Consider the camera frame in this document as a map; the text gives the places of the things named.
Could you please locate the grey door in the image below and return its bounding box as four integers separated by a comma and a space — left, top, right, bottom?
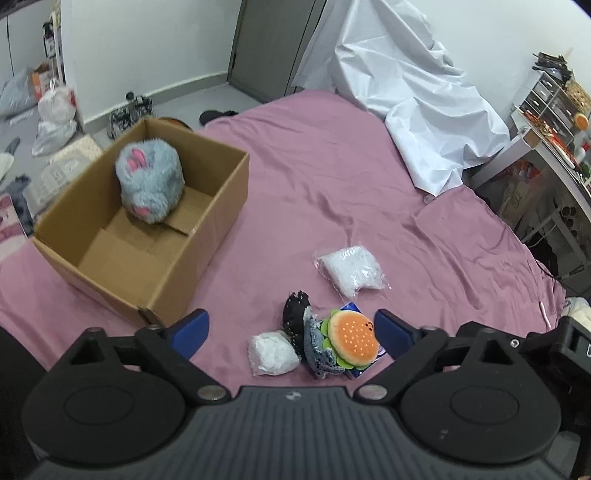
228, 0, 329, 104

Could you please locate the grey fuzzy cloth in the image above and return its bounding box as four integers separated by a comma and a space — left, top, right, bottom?
2, 178, 37, 232

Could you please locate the white draped sheet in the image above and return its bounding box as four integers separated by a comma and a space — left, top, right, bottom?
291, 0, 511, 197

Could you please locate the brown round object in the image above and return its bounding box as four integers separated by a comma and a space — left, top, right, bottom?
159, 117, 195, 133

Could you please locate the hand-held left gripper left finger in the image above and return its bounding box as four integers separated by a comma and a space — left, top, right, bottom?
48, 308, 232, 406

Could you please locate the clear bag of white filling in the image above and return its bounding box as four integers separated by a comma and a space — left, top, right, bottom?
315, 246, 392, 300

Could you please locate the orange carton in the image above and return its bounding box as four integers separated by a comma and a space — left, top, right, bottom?
31, 62, 52, 100

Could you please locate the grey and pink plush toy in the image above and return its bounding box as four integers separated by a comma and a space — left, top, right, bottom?
114, 138, 185, 224

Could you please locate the beige floor mat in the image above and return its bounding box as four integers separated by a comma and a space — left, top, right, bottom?
48, 136, 105, 168

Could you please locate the denim fabric pouch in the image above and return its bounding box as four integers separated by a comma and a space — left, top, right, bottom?
302, 309, 346, 380

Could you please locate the white storage rack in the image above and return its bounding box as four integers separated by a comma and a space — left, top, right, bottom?
42, 0, 66, 85

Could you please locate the brown paper bag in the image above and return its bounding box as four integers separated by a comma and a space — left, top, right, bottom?
496, 168, 548, 230

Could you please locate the patterned floor mat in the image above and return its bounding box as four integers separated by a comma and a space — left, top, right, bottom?
23, 157, 95, 214

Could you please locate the white desk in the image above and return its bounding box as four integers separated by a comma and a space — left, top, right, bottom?
471, 113, 591, 287

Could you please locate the wicker basket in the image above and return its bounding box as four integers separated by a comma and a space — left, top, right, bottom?
566, 78, 591, 112

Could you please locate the black cable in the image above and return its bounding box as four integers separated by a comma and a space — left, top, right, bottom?
526, 249, 563, 278

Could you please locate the pink bed sheet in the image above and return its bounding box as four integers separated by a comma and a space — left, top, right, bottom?
0, 90, 566, 402

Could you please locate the black and white patterned sneaker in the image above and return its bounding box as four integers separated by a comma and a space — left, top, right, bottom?
107, 107, 136, 140
131, 95, 155, 121

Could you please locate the white crumpled cloth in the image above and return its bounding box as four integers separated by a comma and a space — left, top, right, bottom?
563, 298, 591, 320

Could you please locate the brown cardboard box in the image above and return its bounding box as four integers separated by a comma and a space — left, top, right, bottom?
31, 117, 250, 328

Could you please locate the small white bundle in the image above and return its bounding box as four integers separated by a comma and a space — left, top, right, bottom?
248, 331, 301, 376

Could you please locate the hamburger plush toy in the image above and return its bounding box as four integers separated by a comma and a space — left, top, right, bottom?
321, 308, 380, 370

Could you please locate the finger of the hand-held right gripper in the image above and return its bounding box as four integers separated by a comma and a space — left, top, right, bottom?
522, 326, 561, 358

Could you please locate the black dotted fabric pouch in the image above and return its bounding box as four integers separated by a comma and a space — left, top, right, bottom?
283, 291, 313, 356

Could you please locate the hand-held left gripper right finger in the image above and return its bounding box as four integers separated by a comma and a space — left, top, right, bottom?
355, 308, 544, 406

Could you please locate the white and red plastic bag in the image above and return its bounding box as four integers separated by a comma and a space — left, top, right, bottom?
38, 85, 77, 125

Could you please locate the blue printed packet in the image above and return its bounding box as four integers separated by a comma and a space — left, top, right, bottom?
339, 301, 387, 379

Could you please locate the grey drawer unit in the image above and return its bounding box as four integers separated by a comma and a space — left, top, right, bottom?
522, 71, 574, 131

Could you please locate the grey plastic bag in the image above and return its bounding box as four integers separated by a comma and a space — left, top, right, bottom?
0, 68, 38, 117

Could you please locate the black slipper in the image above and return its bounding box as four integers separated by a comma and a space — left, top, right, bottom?
199, 110, 238, 125

